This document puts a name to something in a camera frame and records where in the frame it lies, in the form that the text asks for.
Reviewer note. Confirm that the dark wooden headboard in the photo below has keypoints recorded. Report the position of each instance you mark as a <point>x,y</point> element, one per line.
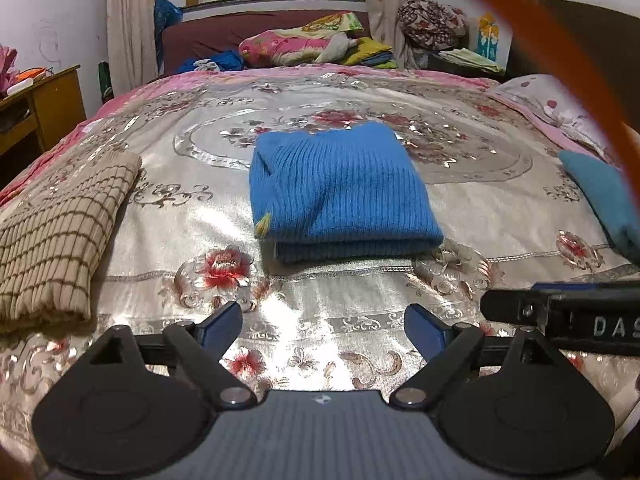
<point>600,35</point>

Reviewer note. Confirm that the blue clothes heap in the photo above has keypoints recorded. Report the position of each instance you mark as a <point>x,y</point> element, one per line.
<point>227,60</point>

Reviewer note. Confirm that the blue bag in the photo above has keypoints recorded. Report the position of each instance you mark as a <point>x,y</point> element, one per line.
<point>165,15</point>

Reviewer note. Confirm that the bed with floral cover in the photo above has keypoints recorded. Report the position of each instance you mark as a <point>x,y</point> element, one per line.
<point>165,210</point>

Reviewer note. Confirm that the dark floral fabric bundle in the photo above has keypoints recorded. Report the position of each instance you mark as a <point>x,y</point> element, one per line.
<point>430,22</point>

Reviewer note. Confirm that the pink floral quilt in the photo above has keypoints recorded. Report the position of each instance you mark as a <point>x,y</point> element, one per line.
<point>275,50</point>

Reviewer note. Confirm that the white pillow with red dots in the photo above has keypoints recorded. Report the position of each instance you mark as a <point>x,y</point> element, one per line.
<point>540,97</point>

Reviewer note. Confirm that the teal cloth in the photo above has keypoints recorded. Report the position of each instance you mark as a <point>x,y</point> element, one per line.
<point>610,200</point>

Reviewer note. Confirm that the beige checked folded cloth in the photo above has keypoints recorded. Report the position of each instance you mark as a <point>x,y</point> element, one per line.
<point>55,240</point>

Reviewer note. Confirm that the yellow blue carton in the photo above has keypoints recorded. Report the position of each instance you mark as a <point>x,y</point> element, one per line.
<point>487,37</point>

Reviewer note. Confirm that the beige curtain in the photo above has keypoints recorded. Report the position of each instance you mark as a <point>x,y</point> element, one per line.
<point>385,5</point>
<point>130,20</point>

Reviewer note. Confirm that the blue knit sweater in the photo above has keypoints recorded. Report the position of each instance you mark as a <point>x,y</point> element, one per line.
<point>340,190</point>

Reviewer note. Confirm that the orange white item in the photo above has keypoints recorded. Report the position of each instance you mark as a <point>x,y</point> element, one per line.
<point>30,76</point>

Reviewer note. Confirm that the maroon sofa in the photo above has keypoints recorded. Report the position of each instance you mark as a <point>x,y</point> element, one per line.
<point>210,35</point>

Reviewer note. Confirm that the yellow folded cloths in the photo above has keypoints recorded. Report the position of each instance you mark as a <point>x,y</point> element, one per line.
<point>369,54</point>

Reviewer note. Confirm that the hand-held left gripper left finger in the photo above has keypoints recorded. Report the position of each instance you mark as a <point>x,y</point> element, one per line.
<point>220,326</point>

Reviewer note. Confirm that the grey white cloth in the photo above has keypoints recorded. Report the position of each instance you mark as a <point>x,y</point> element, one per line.
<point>332,50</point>

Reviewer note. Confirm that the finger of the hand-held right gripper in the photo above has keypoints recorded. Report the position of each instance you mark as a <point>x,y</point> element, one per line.
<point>510,307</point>
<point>590,286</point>

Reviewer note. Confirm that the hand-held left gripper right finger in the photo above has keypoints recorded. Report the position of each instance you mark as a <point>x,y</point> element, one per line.
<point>425,331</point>

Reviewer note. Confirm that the pink floral cloth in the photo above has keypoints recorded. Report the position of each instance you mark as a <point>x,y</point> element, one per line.
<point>6,70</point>

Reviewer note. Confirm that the wooden desk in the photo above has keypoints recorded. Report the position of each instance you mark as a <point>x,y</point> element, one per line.
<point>57,100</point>

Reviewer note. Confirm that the light green folded cloth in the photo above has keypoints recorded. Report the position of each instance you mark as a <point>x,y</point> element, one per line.
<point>470,60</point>

